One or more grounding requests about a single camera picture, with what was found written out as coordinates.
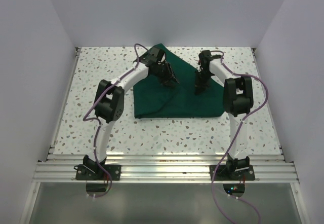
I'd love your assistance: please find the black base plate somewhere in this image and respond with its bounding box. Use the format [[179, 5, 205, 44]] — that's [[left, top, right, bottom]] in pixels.
[[74, 164, 122, 181], [209, 165, 256, 181]]

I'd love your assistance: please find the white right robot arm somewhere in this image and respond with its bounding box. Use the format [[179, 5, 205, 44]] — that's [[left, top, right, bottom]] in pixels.
[[195, 50, 254, 180]]

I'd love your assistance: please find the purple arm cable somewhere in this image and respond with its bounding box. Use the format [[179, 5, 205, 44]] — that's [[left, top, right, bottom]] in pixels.
[[210, 50, 269, 224], [83, 43, 113, 199]]

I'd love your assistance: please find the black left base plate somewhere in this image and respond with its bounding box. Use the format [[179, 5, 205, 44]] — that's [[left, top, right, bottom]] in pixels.
[[74, 164, 122, 181]]

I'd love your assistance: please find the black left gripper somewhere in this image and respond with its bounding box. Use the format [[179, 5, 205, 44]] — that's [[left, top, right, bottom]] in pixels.
[[154, 62, 180, 88]]

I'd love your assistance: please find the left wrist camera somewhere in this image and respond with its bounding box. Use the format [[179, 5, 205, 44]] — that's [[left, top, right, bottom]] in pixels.
[[141, 47, 166, 66]]

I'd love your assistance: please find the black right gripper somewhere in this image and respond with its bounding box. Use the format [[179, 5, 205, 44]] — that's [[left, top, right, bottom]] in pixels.
[[194, 70, 213, 95]]

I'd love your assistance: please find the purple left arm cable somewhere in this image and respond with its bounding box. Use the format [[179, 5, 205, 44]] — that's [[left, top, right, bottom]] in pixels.
[[83, 43, 113, 199]]

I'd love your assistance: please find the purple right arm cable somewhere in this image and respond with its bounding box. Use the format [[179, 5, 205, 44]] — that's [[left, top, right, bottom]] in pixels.
[[210, 50, 269, 224]]

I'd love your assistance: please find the dark green surgical cloth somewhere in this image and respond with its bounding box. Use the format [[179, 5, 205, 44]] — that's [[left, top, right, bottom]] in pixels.
[[133, 44, 224, 119]]

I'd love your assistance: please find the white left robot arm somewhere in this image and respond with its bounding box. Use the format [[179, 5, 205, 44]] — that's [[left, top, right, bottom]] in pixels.
[[83, 46, 178, 180]]

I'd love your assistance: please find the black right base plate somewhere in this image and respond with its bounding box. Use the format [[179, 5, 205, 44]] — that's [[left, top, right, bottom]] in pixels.
[[209, 165, 256, 181]]

